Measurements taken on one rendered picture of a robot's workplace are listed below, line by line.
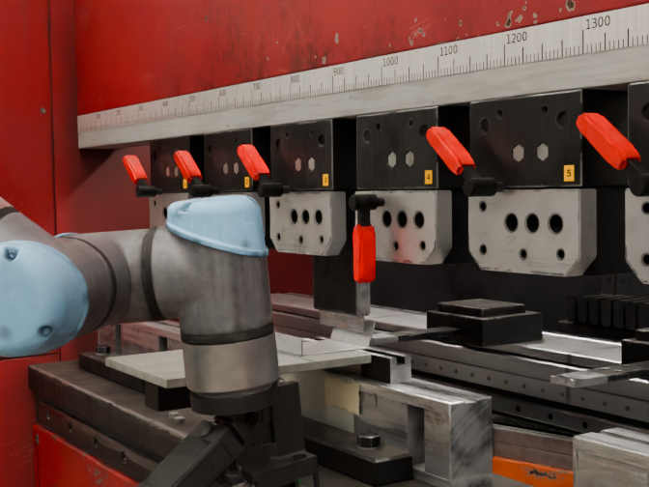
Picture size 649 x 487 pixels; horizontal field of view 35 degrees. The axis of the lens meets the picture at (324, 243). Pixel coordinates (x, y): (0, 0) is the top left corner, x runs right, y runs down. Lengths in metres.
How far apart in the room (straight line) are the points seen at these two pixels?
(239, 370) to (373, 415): 0.45
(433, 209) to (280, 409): 0.33
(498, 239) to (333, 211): 0.30
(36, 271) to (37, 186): 1.36
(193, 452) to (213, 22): 0.84
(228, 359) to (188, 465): 0.09
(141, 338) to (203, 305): 1.04
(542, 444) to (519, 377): 1.86
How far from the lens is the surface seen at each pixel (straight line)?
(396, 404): 1.20
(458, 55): 1.07
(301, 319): 1.86
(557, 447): 3.25
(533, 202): 0.98
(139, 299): 0.82
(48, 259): 0.70
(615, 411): 1.32
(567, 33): 0.96
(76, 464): 1.85
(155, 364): 1.22
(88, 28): 2.02
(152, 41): 1.74
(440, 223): 1.09
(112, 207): 2.09
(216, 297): 0.80
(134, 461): 1.59
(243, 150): 1.37
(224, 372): 0.81
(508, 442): 3.35
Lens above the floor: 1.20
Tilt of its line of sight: 3 degrees down
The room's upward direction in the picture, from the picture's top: 1 degrees counter-clockwise
